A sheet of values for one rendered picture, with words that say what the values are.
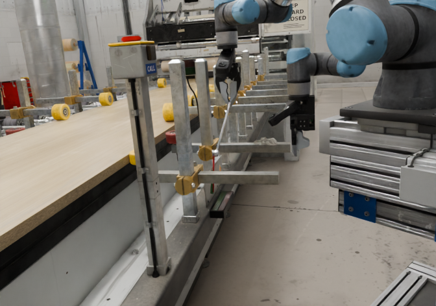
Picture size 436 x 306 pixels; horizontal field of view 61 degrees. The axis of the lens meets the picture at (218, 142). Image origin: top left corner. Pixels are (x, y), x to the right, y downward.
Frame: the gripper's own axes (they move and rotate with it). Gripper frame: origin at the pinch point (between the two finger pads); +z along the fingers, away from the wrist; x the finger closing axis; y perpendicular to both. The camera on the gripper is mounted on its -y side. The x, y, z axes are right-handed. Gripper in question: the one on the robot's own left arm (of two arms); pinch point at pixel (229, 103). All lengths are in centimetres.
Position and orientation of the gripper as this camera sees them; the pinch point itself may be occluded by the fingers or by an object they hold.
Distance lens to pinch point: 131.6
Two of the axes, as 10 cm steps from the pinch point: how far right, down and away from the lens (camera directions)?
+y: 2.2, -2.6, 9.4
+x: -9.7, 0.1, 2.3
